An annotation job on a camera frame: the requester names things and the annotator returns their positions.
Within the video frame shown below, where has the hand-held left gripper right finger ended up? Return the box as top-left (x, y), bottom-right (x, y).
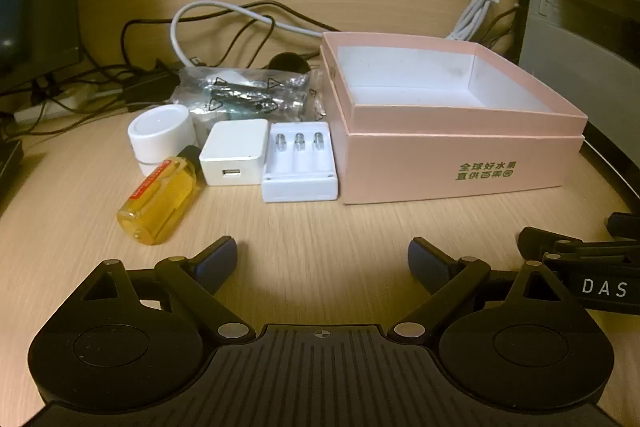
top-left (391, 236), bottom-right (583, 344)

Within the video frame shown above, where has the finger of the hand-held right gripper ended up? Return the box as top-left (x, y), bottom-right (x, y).
top-left (517, 227), bottom-right (640, 264)
top-left (606, 212), bottom-right (640, 234)

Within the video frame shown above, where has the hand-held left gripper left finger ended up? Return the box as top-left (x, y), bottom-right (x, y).
top-left (75, 235), bottom-right (253, 344)

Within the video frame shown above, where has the yellow handle screwdriver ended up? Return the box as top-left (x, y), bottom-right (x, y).
top-left (116, 145), bottom-right (205, 248)

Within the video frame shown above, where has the white battery charger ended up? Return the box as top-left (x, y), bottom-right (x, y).
top-left (260, 122), bottom-right (340, 204)

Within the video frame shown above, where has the pink cardboard box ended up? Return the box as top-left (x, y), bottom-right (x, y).
top-left (319, 31), bottom-right (590, 206)

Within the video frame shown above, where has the white USB power adapter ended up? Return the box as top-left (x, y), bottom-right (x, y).
top-left (199, 119), bottom-right (271, 188)

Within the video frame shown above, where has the white round jar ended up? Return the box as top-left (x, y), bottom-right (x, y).
top-left (127, 105), bottom-right (197, 180)

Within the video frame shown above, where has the clear plastic hardware bag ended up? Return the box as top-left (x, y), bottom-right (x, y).
top-left (170, 66), bottom-right (328, 128)

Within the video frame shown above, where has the black plastic cup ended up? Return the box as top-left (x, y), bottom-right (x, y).
top-left (269, 52), bottom-right (312, 72)

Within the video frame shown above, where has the grey computer case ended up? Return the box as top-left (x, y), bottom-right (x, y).
top-left (515, 0), bottom-right (640, 208)

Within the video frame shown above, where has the black power adapter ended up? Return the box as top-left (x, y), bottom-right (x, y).
top-left (121, 71), bottom-right (182, 106)

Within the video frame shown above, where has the white power strip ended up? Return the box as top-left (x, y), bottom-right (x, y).
top-left (14, 84), bottom-right (126, 124)

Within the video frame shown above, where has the black flat device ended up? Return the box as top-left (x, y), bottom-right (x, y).
top-left (0, 139), bottom-right (25, 200)

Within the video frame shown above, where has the black cable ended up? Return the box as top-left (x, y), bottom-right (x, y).
top-left (492, 2), bottom-right (522, 58)
top-left (0, 62), bottom-right (126, 142)
top-left (235, 0), bottom-right (346, 38)
top-left (121, 18), bottom-right (173, 80)

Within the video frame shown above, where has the grey looped USB cable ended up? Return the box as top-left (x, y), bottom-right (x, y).
top-left (170, 1), bottom-right (346, 68)

